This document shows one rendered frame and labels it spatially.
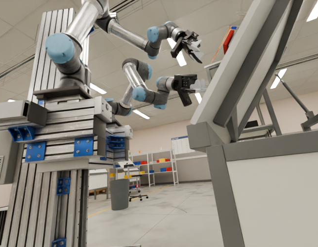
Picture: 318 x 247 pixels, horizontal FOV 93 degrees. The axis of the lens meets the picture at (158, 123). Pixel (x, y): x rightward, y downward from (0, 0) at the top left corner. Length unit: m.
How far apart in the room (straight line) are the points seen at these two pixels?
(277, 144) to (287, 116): 8.34
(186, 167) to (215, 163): 7.93
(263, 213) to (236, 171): 0.09
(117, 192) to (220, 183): 3.54
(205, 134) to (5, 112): 0.74
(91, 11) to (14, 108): 0.61
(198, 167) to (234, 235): 7.81
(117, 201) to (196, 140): 3.57
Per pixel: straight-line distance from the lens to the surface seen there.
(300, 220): 0.41
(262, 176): 0.39
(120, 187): 3.84
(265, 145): 0.39
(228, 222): 0.41
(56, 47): 0.86
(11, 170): 1.18
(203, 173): 8.18
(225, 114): 0.55
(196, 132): 0.40
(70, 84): 0.90
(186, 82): 0.77
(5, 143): 1.20
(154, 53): 1.09
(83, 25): 0.98
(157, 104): 0.90
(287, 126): 8.62
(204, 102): 0.42
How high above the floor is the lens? 0.76
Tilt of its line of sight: 17 degrees up
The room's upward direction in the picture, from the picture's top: 6 degrees counter-clockwise
